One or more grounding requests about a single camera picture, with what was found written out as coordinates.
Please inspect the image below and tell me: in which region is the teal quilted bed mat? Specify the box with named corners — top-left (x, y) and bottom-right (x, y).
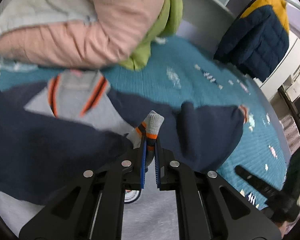
top-left (0, 36), bottom-right (289, 209)

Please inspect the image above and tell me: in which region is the yellow navy puffer jacket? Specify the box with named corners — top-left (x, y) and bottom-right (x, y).
top-left (213, 0), bottom-right (289, 82)

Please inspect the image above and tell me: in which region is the grey navy varsity jacket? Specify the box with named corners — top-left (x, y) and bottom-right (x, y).
top-left (0, 69), bottom-right (249, 240)

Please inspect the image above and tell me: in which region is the pink green folded duvet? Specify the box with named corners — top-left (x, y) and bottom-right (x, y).
top-left (0, 0), bottom-right (183, 70)

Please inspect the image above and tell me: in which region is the light grey pillow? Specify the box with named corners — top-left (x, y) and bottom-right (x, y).
top-left (0, 0), bottom-right (97, 35)

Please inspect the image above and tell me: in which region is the purple wall shelf unit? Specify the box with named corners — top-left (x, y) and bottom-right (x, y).
top-left (177, 0), bottom-right (300, 57)

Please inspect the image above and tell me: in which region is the dark desk with items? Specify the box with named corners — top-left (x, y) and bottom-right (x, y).
top-left (270, 47), bottom-right (300, 156)

